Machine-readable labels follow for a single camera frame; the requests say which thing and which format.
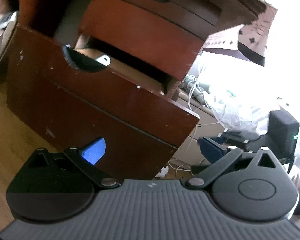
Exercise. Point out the white plastic bag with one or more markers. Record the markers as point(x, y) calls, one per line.
point(242, 109)

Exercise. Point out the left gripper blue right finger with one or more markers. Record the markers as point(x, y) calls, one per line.
point(212, 148)

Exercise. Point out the patterned rug with white trim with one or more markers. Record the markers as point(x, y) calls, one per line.
point(246, 41)

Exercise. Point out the dark red wooden cabinet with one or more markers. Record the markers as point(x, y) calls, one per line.
point(152, 43)

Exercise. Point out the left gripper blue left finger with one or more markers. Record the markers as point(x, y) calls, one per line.
point(94, 151)

